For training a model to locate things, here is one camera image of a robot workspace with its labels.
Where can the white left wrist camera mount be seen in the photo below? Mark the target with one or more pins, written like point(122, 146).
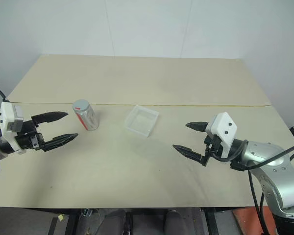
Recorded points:
point(8, 124)

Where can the light blue plastic container lid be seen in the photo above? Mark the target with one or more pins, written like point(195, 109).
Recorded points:
point(80, 104)

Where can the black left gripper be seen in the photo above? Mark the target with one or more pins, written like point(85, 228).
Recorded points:
point(24, 140)

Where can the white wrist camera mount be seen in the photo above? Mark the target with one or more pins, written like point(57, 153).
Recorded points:
point(8, 124)
point(223, 133)

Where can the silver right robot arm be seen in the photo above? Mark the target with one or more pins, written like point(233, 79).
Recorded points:
point(267, 169)

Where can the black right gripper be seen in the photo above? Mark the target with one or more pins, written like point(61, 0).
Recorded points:
point(212, 144)

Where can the clear plastic square container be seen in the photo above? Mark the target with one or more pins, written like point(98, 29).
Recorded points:
point(141, 120)

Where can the silver red soda can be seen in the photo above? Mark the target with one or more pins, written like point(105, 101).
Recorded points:
point(86, 117)

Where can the red floor mat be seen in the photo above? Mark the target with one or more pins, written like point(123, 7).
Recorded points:
point(253, 220)

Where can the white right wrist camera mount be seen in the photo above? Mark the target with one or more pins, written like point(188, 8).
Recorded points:
point(223, 133)

